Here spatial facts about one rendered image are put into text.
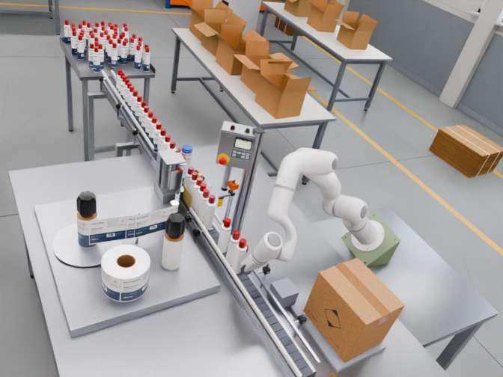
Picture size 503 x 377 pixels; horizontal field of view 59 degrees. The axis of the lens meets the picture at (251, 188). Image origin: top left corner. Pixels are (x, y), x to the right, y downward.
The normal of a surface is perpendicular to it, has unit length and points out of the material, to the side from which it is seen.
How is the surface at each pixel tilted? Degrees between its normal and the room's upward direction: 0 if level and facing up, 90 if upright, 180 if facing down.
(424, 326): 0
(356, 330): 90
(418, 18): 90
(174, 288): 0
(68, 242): 0
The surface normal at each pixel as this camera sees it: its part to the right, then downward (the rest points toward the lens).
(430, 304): 0.19, -0.79
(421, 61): -0.87, 0.13
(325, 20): 0.39, 0.61
